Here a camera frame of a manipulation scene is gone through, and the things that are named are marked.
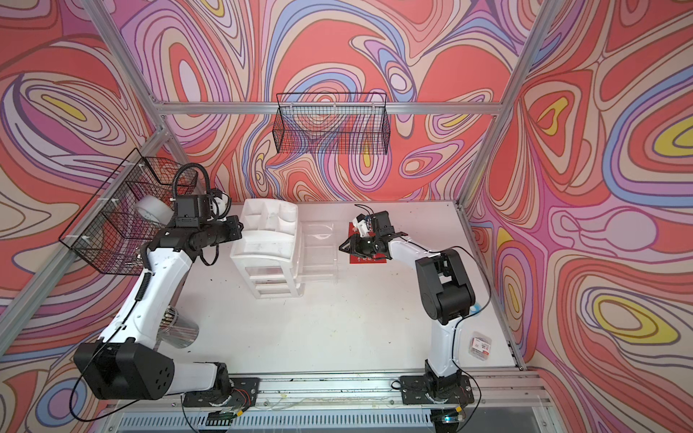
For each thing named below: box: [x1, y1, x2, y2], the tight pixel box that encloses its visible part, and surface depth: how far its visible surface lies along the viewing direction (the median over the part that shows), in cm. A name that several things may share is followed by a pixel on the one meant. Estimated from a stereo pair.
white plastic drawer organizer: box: [230, 197, 301, 299], surface depth 84 cm
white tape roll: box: [135, 194, 176, 226], surface depth 76 cm
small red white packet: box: [468, 331, 492, 361], surface depth 81 cm
